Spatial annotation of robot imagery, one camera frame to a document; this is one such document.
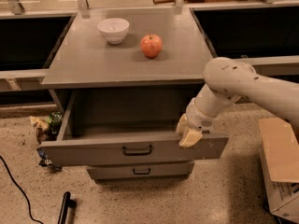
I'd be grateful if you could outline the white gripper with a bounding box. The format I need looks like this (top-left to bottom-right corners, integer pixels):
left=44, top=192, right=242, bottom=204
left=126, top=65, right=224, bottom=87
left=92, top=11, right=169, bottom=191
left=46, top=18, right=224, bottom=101
left=176, top=98, right=214, bottom=147

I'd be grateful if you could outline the grey top drawer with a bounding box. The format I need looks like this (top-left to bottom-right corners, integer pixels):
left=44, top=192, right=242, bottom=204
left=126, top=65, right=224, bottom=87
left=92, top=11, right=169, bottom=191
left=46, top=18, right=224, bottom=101
left=42, top=87, right=228, bottom=166

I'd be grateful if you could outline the grey drawer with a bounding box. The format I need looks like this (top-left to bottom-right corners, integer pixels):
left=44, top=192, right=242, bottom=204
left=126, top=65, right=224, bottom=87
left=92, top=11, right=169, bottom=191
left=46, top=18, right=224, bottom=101
left=42, top=87, right=228, bottom=166
left=87, top=161, right=194, bottom=180

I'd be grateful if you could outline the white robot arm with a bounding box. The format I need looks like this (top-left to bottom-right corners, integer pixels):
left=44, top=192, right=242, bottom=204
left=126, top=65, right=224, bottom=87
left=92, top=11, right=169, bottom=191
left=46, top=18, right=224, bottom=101
left=177, top=57, right=299, bottom=147

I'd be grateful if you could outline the grey bottom drawer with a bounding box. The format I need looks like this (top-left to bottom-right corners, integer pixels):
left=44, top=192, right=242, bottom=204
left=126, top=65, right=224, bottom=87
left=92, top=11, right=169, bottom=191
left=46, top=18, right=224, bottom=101
left=87, top=161, right=194, bottom=180

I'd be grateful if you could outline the grey drawer cabinet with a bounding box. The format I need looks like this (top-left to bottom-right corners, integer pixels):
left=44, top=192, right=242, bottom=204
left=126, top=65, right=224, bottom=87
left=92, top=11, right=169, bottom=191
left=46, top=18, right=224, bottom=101
left=40, top=7, right=223, bottom=185

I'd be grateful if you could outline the cardboard box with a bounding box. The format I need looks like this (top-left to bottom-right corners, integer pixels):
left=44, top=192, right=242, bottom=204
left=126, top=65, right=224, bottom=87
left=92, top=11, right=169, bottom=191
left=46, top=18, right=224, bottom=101
left=258, top=118, right=299, bottom=224

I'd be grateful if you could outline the red apple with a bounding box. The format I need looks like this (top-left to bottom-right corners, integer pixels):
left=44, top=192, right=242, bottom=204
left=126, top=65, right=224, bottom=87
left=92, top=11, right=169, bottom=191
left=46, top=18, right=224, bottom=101
left=140, top=34, right=163, bottom=58

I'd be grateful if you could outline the white ceramic bowl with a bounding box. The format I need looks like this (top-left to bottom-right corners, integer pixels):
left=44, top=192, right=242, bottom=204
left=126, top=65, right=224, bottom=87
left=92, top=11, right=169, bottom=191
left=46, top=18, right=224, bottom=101
left=97, top=18, right=130, bottom=44

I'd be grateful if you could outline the brown wooden stick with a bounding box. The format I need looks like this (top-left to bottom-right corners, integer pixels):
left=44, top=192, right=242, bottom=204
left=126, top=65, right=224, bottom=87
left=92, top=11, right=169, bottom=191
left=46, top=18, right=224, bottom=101
left=152, top=0, right=187, bottom=5

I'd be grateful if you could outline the pile of snack bags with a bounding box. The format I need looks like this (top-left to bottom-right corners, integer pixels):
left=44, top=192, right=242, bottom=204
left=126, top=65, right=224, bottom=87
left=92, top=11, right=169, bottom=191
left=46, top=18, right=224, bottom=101
left=29, top=111, right=63, bottom=172

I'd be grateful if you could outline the black handle bar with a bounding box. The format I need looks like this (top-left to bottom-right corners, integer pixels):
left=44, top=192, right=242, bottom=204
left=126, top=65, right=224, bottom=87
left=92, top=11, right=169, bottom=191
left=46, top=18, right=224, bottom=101
left=58, top=191, right=77, bottom=224

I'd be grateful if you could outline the black cable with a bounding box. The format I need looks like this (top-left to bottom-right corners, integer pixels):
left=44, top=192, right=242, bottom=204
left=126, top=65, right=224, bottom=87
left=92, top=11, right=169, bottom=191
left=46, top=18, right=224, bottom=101
left=0, top=155, right=45, bottom=224

